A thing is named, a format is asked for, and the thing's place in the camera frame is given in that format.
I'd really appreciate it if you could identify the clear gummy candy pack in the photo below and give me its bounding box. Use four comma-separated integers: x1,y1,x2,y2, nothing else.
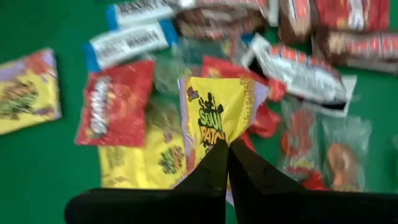
150,39,203,97
320,115,373,192
277,95,323,184

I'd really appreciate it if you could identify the brown PayDay candy bar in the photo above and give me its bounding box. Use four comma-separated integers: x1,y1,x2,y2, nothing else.
278,0,313,44
312,30,398,75

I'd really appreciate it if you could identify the white blue Hershey's bar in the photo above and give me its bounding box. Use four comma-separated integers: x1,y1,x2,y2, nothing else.
105,0,177,30
82,19,180,73

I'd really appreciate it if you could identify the yellow Sour Patch Kids pack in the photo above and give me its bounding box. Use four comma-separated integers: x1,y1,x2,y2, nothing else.
0,47,62,137
98,124,189,190
178,76,271,206

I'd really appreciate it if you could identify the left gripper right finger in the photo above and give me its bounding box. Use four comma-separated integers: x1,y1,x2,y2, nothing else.
229,138,309,193

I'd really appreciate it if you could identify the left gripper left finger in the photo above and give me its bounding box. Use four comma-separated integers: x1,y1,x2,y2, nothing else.
173,138,230,192

